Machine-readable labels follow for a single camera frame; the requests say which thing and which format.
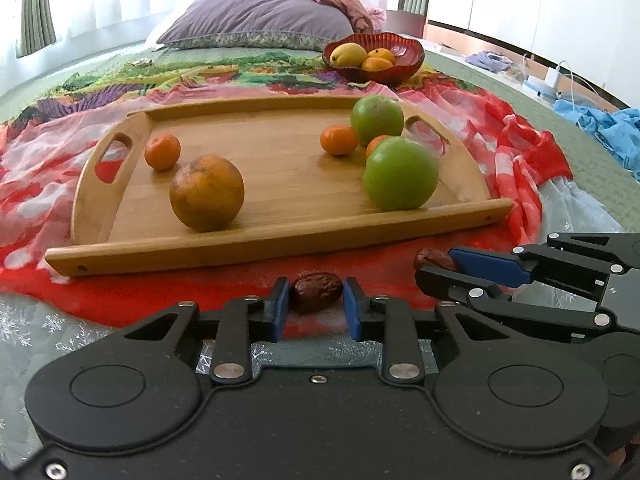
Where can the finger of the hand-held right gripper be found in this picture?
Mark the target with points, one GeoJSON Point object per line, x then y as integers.
{"type": "Point", "coordinates": [490, 265]}
{"type": "Point", "coordinates": [450, 285]}

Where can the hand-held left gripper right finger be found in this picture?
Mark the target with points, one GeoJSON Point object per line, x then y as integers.
{"type": "Point", "coordinates": [352, 310]}

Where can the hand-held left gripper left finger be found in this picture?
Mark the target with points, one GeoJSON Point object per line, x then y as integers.
{"type": "Point", "coordinates": [280, 310]}

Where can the dried red date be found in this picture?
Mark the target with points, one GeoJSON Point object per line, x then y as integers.
{"type": "Point", "coordinates": [435, 259]}
{"type": "Point", "coordinates": [317, 292]}

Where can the green apple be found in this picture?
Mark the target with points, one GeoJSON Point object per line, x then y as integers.
{"type": "Point", "coordinates": [377, 120]}
{"type": "Point", "coordinates": [400, 172]}

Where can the wooden serving tray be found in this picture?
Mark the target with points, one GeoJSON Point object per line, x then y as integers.
{"type": "Point", "coordinates": [280, 180]}

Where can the large brownish orange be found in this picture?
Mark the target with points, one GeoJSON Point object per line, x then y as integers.
{"type": "Point", "coordinates": [207, 192]}

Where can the small tangerine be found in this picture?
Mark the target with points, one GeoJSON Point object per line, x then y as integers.
{"type": "Point", "coordinates": [339, 140]}
{"type": "Point", "coordinates": [162, 151]}
{"type": "Point", "coordinates": [375, 146]}

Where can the blue cloth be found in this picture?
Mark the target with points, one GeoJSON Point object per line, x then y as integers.
{"type": "Point", "coordinates": [610, 130]}

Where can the light blue box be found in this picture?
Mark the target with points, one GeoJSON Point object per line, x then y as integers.
{"type": "Point", "coordinates": [539, 87]}

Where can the lavender cloth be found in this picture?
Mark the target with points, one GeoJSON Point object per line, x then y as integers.
{"type": "Point", "coordinates": [490, 61]}

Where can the red glass bowl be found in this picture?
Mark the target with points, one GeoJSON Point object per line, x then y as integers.
{"type": "Point", "coordinates": [400, 67]}

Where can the small orange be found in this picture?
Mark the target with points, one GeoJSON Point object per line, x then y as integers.
{"type": "Point", "coordinates": [376, 64]}
{"type": "Point", "coordinates": [384, 54]}

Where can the snowflake tulle cloth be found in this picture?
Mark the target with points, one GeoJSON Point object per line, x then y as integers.
{"type": "Point", "coordinates": [30, 325]}

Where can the yellow mango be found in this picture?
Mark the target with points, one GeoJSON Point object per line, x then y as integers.
{"type": "Point", "coordinates": [348, 55]}

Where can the brown wooden headboard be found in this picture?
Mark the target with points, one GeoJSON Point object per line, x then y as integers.
{"type": "Point", "coordinates": [405, 24]}

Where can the white wardrobe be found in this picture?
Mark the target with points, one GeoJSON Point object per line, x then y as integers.
{"type": "Point", "coordinates": [525, 5]}

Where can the colourful printed cloth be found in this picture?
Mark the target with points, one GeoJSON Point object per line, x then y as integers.
{"type": "Point", "coordinates": [150, 77]}

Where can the red and white scarf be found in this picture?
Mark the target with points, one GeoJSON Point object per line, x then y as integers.
{"type": "Point", "coordinates": [40, 170]}

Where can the purple pillow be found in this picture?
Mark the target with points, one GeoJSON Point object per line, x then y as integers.
{"type": "Point", "coordinates": [260, 15]}

